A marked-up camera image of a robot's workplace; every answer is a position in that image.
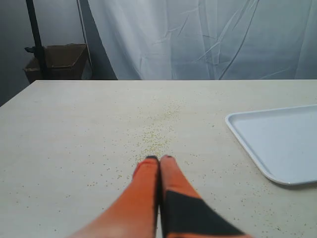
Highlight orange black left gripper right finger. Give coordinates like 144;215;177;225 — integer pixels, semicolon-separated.
160;155;250;238

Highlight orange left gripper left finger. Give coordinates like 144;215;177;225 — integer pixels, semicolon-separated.
71;156;159;238

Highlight scattered millet grains on table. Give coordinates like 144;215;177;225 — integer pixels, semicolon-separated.
86;99;194;186

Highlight white plastic tray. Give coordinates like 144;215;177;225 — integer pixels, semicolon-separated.
225;105;317;185

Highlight brown cardboard box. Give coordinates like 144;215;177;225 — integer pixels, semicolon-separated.
23;44;89;83

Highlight white backdrop curtain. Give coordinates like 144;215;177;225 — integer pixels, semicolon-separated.
87;0;317;80

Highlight black stand pole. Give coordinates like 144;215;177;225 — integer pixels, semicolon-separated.
25;0;49;79

